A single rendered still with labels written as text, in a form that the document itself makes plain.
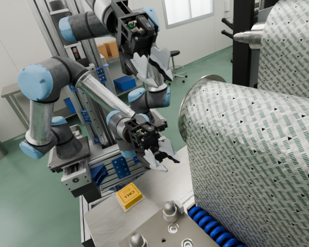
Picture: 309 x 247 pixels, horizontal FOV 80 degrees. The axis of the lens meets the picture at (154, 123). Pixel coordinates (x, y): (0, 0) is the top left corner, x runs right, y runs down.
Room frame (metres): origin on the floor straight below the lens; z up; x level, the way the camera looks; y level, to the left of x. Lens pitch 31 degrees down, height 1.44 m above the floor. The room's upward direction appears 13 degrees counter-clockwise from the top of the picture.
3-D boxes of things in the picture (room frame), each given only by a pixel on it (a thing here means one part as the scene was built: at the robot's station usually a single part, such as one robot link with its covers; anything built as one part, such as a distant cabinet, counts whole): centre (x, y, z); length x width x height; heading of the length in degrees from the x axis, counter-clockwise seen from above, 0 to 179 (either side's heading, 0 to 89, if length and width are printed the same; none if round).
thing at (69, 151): (0.96, 0.54, 0.87); 0.15 x 0.15 x 0.10
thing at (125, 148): (0.63, 0.12, 1.01); 0.11 x 0.08 x 0.11; 155
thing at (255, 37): (0.46, -0.32, 1.33); 0.06 x 0.06 x 0.06; 29
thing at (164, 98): (1.05, -0.06, 1.19); 0.15 x 0.12 x 0.55; 74
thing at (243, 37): (0.51, -0.29, 1.33); 0.06 x 0.03 x 0.03; 29
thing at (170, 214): (0.26, 0.01, 1.05); 0.04 x 0.04 x 0.04
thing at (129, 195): (0.45, 0.15, 0.91); 0.07 x 0.07 x 0.02; 29
